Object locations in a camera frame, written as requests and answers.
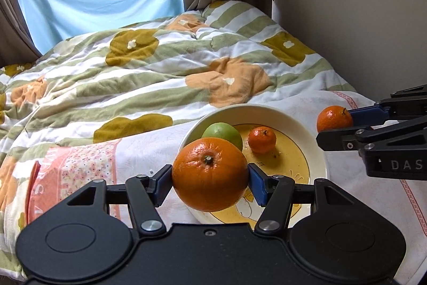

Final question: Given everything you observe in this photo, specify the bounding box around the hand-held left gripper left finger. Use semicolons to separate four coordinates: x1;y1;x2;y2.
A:
67;165;173;237

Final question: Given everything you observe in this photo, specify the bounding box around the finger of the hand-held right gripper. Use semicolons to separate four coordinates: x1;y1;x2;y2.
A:
316;118;427;151
347;84;427;127

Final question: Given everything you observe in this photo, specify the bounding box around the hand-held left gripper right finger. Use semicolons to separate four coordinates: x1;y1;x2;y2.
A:
247;163;354;234

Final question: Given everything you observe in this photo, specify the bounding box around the small mandarin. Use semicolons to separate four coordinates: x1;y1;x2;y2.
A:
316;106;353;134
247;126;277;154

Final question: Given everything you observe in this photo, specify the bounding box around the cream yellow bowl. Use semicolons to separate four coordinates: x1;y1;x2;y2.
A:
178;105;328;225

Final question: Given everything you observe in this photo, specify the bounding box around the large orange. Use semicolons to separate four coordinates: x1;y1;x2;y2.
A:
172;137;249;213

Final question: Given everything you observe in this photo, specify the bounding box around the white pink patterned bed sheet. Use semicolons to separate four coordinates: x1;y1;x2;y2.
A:
27;91;427;285

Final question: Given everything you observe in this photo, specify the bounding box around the green apple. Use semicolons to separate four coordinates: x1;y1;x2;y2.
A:
201;122;243;152

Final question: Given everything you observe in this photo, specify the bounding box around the floral striped duvet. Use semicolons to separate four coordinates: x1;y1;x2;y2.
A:
0;0;357;282

